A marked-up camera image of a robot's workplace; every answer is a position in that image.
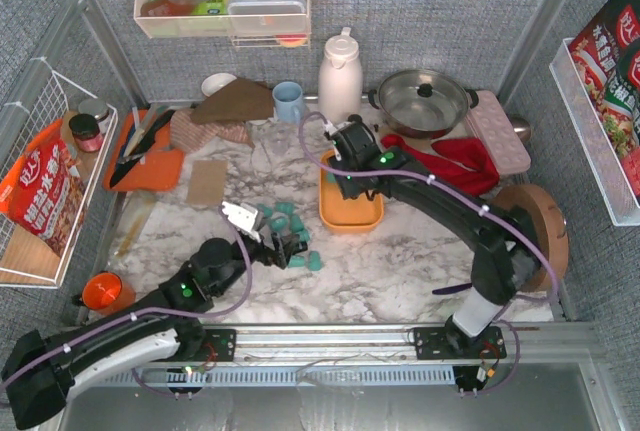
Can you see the round wooden board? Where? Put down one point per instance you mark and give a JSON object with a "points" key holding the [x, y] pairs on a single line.
{"points": [[548, 221]]}

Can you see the black kitchen knife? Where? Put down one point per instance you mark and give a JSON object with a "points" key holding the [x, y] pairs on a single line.
{"points": [[124, 164]]}

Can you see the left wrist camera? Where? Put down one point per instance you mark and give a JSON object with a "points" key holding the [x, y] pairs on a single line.
{"points": [[245, 218]]}

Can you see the light blue mug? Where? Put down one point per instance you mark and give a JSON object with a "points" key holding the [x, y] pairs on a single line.
{"points": [[289, 103]]}

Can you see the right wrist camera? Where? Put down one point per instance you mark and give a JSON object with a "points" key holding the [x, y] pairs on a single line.
{"points": [[334, 133]]}

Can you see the red seasoning packets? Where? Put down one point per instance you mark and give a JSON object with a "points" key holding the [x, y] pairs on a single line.
{"points": [[606, 56]]}

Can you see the orange snack bag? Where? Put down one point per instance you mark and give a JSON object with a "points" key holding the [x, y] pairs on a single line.
{"points": [[43, 190]]}

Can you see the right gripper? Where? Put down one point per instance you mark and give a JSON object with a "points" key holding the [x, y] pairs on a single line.
{"points": [[347, 186]]}

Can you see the orange storage basket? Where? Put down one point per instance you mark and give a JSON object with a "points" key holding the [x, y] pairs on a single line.
{"points": [[347, 216]]}

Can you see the white thermos jug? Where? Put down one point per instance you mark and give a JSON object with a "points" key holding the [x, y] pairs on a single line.
{"points": [[340, 82]]}

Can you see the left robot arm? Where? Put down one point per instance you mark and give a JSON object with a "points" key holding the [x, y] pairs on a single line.
{"points": [[43, 374]]}

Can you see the steel pot with lid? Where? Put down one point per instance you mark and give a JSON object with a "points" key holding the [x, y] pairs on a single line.
{"points": [[422, 104]]}

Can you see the white bowl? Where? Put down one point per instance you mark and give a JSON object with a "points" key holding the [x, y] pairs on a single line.
{"points": [[216, 82]]}

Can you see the clear plastic containers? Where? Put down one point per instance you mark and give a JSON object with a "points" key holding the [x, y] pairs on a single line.
{"points": [[267, 17]]}

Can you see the striped pink cloth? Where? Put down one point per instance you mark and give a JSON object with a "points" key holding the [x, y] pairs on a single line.
{"points": [[190, 137]]}

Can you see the pink egg tray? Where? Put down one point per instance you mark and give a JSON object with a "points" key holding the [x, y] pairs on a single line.
{"points": [[490, 124]]}

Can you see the red lidded jar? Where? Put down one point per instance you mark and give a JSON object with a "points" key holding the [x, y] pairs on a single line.
{"points": [[86, 133]]}

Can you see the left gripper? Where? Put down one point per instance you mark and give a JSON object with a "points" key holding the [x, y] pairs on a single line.
{"points": [[279, 250]]}

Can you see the red cloth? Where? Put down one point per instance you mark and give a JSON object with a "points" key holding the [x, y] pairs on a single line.
{"points": [[460, 162]]}

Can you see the purple spatula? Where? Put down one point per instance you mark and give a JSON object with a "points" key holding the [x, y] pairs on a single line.
{"points": [[450, 290]]}

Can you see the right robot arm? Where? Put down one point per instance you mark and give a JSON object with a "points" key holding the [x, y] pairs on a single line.
{"points": [[504, 243]]}

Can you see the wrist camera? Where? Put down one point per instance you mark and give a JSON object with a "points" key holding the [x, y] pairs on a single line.
{"points": [[334, 133], [245, 218]]}

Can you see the orange cup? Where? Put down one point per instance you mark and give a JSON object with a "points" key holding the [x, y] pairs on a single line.
{"points": [[107, 293]]}

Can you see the orange cutting board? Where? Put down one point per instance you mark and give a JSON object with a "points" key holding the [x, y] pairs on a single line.
{"points": [[158, 171]]}

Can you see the brown cloth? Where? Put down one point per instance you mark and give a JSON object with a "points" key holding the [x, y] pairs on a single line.
{"points": [[241, 100]]}

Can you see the silver lidded jar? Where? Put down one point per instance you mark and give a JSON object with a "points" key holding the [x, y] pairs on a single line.
{"points": [[95, 107]]}

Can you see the tan felt coaster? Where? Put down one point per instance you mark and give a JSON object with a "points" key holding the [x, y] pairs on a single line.
{"points": [[207, 183]]}

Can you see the white mesh basket right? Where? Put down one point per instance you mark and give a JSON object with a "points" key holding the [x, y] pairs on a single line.
{"points": [[615, 190]]}

